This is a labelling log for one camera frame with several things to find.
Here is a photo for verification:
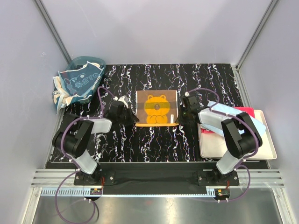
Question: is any light blue terry towel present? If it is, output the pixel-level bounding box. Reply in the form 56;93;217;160
198;101;266;137

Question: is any yellow towel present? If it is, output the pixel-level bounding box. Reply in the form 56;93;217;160
136;90;178;127

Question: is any blue white patterned towel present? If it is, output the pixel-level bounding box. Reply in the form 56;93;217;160
51;61;105;115

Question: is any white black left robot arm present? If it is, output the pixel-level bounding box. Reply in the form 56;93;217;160
52;96;139;185

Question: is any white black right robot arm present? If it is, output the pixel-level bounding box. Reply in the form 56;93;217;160
176;95;263;185

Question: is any white plastic tray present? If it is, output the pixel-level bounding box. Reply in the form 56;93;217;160
198;110;277;160

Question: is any pink folded towel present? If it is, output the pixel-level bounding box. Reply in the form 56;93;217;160
200;107;255;136

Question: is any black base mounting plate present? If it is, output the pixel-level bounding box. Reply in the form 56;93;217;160
74;162;239;196

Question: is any teal plastic laundry basket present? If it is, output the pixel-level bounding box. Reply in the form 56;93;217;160
57;55;106;105

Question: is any left controller board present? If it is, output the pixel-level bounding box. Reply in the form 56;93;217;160
90;188;103;195

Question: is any controller board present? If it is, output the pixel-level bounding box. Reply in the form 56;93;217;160
90;188;103;195
215;189;230;198

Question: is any right controller board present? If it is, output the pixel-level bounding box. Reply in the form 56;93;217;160
215;189;230;198

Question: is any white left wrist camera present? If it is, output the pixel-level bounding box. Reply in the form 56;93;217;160
113;96;128;107

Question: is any slotted cable duct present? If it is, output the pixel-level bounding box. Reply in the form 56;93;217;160
41;187;100;197

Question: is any right aluminium corner post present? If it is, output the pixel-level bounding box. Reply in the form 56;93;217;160
235;0;280;70

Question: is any aluminium corner post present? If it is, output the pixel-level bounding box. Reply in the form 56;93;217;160
235;0;280;70
33;0;71;63

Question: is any left aluminium corner post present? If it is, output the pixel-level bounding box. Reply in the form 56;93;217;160
33;0;71;63

